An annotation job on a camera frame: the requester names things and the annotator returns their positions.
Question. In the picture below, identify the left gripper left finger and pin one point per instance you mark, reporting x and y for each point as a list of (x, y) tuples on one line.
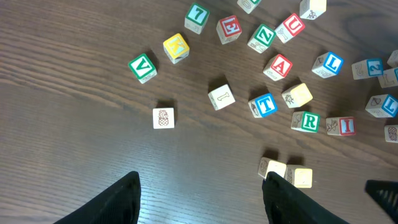
[(119, 204)]

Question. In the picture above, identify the blue T block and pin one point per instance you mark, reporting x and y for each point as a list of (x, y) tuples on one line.
[(263, 106)]

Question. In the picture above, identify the blue P block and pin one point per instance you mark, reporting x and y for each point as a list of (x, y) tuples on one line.
[(389, 78)]

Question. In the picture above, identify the wooden pineapple block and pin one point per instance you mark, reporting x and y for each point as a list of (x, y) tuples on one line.
[(163, 118)]

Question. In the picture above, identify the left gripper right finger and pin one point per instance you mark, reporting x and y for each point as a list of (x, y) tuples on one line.
[(285, 203)]

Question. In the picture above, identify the green V block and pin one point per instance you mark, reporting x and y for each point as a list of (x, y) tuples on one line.
[(143, 68)]

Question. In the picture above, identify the green J block top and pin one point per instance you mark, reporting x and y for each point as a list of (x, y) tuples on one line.
[(248, 5)]

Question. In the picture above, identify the green Z block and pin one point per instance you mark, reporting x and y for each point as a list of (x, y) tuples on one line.
[(262, 38)]

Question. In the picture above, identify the green 7 block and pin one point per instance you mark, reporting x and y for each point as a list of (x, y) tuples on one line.
[(196, 18)]

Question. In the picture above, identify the wooden 1 block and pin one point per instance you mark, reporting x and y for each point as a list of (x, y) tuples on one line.
[(221, 97)]

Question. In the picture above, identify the yellow C block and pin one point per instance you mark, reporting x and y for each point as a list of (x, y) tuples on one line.
[(267, 165)]

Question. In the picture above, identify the blue l block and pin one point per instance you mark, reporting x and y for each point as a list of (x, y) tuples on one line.
[(382, 106), (327, 65)]

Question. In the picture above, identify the blue L block centre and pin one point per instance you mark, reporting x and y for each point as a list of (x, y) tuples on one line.
[(327, 65)]

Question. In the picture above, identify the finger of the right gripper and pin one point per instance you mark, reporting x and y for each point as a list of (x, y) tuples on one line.
[(384, 193)]

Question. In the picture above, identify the red I block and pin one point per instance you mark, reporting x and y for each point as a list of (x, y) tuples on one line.
[(341, 126)]

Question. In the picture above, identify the yellow block centre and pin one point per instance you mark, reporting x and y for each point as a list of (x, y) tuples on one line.
[(297, 96)]

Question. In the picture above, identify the red U block left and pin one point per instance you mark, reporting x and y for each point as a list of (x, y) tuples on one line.
[(289, 28)]

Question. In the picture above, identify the red A block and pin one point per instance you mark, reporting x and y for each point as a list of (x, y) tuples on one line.
[(278, 67)]

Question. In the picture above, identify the green R block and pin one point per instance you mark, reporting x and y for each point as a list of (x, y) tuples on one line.
[(305, 121)]

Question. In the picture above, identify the yellow O block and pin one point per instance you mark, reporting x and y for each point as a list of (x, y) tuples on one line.
[(299, 176)]

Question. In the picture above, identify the blue 2 block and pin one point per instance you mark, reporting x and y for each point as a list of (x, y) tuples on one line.
[(368, 68)]

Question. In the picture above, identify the yellow K block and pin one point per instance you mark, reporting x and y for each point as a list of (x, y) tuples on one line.
[(176, 48)]

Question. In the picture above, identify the red E block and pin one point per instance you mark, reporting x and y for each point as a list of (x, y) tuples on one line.
[(228, 29)]

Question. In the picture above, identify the plain yellow block top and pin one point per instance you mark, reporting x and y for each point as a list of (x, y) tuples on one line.
[(311, 9)]

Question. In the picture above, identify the blue L block right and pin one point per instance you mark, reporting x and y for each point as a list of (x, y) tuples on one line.
[(382, 106)]

